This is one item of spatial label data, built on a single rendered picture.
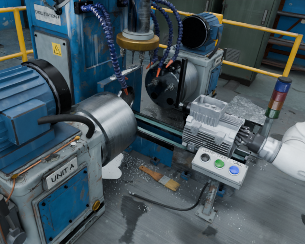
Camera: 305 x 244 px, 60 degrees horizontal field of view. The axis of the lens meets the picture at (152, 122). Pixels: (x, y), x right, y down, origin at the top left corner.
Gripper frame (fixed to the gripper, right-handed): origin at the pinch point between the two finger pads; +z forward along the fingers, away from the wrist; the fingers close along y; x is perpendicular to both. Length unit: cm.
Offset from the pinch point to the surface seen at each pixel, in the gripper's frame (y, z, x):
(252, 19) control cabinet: -317, 57, 17
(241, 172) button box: 23.3, -17.8, -2.3
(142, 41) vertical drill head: 5.8, 36.9, -21.5
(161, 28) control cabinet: -317, 193, 77
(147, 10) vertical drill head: 1, 40, -32
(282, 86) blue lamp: -27.1, -16.7, -14.7
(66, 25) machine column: 18, 65, -20
